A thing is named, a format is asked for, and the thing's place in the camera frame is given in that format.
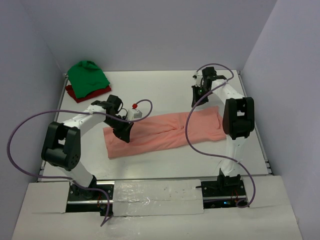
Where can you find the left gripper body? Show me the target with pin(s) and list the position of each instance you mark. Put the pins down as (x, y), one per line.
(115, 122)

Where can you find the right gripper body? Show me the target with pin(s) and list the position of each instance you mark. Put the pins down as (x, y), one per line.
(208, 90)

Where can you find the pink t shirt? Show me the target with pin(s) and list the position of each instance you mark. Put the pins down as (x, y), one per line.
(167, 131)

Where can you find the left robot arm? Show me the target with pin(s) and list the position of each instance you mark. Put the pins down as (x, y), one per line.
(62, 144)

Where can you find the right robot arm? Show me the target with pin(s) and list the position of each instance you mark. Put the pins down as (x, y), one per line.
(238, 119)

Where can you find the red folded t shirt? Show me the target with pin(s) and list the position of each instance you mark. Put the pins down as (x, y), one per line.
(89, 96)

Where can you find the green folded t shirt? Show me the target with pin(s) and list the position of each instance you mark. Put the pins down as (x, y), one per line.
(86, 77)

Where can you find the silver taped panel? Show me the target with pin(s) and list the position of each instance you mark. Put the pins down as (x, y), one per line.
(157, 198)

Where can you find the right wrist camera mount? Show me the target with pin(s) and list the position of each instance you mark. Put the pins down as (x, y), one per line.
(198, 79)

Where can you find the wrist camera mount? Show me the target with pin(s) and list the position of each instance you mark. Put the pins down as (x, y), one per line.
(198, 79)
(133, 113)

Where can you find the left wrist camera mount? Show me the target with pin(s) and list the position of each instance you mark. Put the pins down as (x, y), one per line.
(133, 113)

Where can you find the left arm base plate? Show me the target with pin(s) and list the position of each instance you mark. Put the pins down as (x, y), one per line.
(81, 201)

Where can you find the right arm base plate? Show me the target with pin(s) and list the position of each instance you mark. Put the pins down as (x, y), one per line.
(215, 195)

